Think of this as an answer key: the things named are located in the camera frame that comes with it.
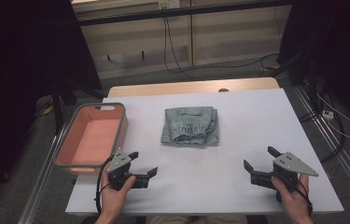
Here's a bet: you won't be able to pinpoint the black metal stand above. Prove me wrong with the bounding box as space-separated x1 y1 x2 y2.
267 50 321 115
49 76 105 135

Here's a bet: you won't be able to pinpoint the white table cover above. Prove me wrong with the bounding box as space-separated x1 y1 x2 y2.
64 88 345 217

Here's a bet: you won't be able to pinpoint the aluminium floor rail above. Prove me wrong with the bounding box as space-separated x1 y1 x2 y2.
17 122 69 224
292 84 350 204

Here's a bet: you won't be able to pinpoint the black hanging cable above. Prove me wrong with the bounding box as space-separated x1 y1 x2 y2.
162 16 280 80

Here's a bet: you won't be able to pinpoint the black floor cable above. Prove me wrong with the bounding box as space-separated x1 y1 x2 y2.
298 88 347 164

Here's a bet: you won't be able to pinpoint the light denim shorts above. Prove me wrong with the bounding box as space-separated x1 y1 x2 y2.
160 105 220 147

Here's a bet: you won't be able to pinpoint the pink basket with grey rim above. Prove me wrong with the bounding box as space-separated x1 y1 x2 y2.
52 102 130 176

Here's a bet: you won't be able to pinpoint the person's left hand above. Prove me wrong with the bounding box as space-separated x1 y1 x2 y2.
95 175 137 218

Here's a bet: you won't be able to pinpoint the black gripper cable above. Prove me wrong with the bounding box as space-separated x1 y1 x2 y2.
93 155 115 216
295 179 315 217

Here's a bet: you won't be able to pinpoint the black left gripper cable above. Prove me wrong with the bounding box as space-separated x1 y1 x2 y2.
93 155 115 216

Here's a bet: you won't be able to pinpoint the person's right hand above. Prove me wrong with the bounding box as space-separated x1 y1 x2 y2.
271 173 315 220

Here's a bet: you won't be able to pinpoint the white floor cable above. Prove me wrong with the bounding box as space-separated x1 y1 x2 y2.
315 92 350 141

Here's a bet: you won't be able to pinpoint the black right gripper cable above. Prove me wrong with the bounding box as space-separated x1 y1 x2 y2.
295 179 315 217

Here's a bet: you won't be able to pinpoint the black curtain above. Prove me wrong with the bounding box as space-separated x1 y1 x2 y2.
0 0 104 216
276 0 350 132

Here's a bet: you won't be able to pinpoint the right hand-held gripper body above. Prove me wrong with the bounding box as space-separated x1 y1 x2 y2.
249 151 320 203

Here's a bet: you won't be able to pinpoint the beige cabinet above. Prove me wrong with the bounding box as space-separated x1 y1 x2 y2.
70 0 292 80

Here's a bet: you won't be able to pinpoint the white wall socket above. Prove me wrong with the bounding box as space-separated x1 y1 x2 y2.
158 0 181 9

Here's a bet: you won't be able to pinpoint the wooden table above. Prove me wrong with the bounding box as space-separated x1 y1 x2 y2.
106 77 281 98

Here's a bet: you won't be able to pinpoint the person's legs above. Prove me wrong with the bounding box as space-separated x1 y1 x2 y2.
146 214 249 224

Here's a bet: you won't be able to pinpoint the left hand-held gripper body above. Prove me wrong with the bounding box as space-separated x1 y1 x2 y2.
105 148 150 191

